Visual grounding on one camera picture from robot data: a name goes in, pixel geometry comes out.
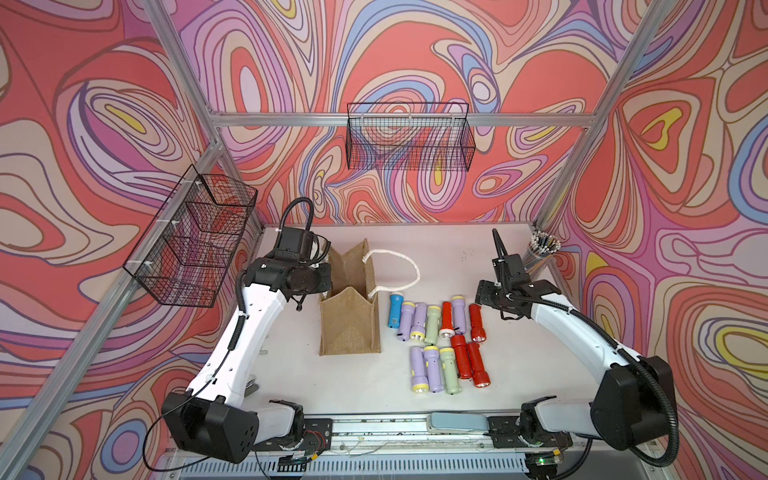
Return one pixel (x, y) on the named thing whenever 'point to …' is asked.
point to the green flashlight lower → (451, 383)
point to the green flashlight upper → (432, 326)
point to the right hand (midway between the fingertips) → (489, 303)
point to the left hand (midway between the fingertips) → (332, 279)
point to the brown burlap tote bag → (349, 318)
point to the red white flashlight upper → (447, 324)
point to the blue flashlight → (397, 301)
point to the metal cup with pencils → (543, 246)
